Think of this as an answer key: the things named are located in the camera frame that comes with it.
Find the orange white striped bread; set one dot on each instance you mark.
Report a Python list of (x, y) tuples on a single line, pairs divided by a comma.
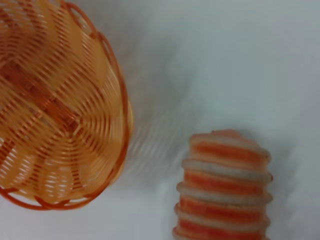
[(222, 190)]

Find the orange woven plastic basket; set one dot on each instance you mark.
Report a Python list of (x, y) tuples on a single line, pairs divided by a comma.
[(57, 100)]

